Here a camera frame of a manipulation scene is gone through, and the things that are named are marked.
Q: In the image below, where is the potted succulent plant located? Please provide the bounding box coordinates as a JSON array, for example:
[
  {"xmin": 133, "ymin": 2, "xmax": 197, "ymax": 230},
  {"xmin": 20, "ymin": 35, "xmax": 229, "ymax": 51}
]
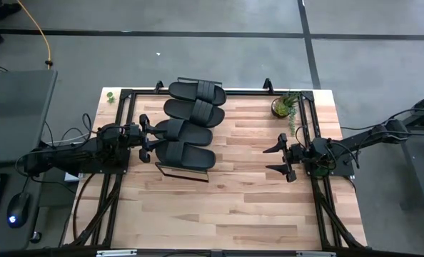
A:
[{"xmin": 271, "ymin": 91, "xmax": 303, "ymax": 137}]

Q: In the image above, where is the white cable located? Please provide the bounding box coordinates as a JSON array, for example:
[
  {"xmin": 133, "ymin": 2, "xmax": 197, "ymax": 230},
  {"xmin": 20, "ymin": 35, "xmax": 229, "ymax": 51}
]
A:
[{"xmin": 47, "ymin": 132, "xmax": 91, "ymax": 146}]

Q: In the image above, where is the grey desk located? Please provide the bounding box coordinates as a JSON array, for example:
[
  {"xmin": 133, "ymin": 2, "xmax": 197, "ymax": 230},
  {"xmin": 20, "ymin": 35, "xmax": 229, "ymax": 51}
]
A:
[{"xmin": 0, "ymin": 69, "xmax": 59, "ymax": 253}]

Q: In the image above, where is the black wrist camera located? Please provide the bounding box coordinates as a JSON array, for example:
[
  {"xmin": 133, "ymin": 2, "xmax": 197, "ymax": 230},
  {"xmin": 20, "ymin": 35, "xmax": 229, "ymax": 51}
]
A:
[
  {"xmin": 99, "ymin": 124, "xmax": 126, "ymax": 143},
  {"xmin": 310, "ymin": 137, "xmax": 330, "ymax": 156}
]

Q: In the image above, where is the black aluminium table frame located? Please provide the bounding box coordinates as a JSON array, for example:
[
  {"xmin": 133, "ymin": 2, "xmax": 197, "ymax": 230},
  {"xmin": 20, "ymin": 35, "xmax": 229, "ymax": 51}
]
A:
[{"xmin": 64, "ymin": 77, "xmax": 368, "ymax": 251}]

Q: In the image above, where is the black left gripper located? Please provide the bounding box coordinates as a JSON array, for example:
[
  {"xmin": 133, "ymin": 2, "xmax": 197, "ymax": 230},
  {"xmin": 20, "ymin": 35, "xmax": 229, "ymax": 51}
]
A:
[{"xmin": 125, "ymin": 114, "xmax": 166, "ymax": 163}]

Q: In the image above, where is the black mouse with blue light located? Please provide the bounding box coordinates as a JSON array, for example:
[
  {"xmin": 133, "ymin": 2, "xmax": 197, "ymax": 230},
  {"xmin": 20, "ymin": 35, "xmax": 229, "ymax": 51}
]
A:
[{"xmin": 6, "ymin": 191, "xmax": 31, "ymax": 229}]

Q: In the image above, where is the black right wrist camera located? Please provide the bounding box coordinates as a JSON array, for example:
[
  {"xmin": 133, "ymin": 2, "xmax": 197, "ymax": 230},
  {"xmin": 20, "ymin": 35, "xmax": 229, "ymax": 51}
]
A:
[{"xmin": 310, "ymin": 137, "xmax": 330, "ymax": 156}]

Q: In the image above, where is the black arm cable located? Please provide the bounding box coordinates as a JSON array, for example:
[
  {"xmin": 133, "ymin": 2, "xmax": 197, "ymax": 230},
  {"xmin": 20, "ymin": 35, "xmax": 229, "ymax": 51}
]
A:
[
  {"xmin": 42, "ymin": 113, "xmax": 95, "ymax": 147},
  {"xmin": 340, "ymin": 106, "xmax": 424, "ymax": 138}
]

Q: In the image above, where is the yellow floor cable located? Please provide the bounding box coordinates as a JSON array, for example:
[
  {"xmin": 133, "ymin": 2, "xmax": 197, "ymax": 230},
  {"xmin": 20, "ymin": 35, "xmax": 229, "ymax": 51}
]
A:
[{"xmin": 16, "ymin": 0, "xmax": 53, "ymax": 70}]

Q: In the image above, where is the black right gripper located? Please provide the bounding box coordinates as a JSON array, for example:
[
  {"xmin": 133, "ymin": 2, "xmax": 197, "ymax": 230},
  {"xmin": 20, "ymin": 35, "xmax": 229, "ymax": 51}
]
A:
[{"xmin": 263, "ymin": 133, "xmax": 308, "ymax": 183}]

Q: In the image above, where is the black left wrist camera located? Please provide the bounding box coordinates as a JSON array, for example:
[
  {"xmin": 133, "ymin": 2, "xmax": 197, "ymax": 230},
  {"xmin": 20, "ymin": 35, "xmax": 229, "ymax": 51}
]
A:
[{"xmin": 99, "ymin": 124, "xmax": 126, "ymax": 143}]

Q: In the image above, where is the black rubber slide sandal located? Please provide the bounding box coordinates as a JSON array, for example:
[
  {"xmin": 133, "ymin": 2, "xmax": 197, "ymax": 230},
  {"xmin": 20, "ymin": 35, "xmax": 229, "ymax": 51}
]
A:
[
  {"xmin": 162, "ymin": 99, "xmax": 226, "ymax": 129},
  {"xmin": 168, "ymin": 80, "xmax": 228, "ymax": 107},
  {"xmin": 154, "ymin": 141, "xmax": 217, "ymax": 171},
  {"xmin": 153, "ymin": 119, "xmax": 214, "ymax": 147}
]

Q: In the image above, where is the silver table bracket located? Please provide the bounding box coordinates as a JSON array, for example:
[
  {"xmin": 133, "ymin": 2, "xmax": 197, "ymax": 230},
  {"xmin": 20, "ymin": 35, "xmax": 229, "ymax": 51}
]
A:
[
  {"xmin": 96, "ymin": 248, "xmax": 138, "ymax": 257},
  {"xmin": 296, "ymin": 251, "xmax": 337, "ymax": 257}
]

